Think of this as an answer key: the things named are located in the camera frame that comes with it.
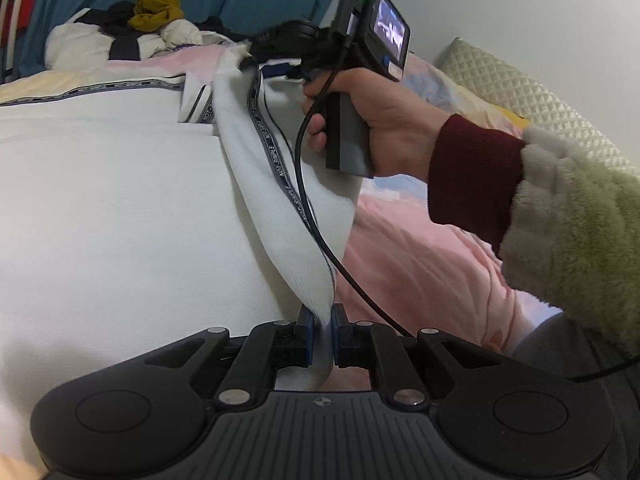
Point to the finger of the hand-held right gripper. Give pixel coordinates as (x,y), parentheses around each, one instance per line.
(280,70)

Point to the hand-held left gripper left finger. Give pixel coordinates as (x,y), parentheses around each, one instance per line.
(306,340)

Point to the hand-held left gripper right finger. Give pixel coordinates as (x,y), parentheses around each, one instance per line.
(341,340)

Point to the person's right forearm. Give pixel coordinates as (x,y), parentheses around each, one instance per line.
(550,220)

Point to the pile of clothes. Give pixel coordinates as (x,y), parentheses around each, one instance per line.
(75,42)

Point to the person's right hand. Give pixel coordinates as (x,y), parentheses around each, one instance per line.
(400,130)

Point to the beige crumpled clothing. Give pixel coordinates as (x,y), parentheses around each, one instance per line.
(200,35)

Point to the pastel tie-dye blanket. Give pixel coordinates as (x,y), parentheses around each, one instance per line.
(425,270)

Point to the mustard yellow garment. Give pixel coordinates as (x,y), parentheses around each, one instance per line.
(155,12)

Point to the black garment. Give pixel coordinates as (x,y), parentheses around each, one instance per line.
(117,15)

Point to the cream quilted pillow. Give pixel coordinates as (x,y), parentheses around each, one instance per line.
(525,90)

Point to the red cloth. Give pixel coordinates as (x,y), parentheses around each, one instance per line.
(26,10)

